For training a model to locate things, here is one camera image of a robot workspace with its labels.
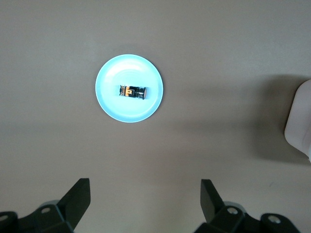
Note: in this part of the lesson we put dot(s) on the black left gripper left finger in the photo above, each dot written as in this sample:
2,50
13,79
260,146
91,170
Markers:
70,208

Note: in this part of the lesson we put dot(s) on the orange black push-button switch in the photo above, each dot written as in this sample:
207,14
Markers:
132,92

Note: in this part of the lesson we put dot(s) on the light blue round plate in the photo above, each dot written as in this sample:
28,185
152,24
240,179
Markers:
114,72

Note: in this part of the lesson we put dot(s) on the white lidded pink container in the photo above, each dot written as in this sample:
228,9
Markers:
301,121

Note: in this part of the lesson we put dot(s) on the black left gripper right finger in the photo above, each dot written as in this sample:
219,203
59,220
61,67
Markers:
213,208

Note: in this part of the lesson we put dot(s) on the brown table mat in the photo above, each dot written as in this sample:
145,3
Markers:
48,97

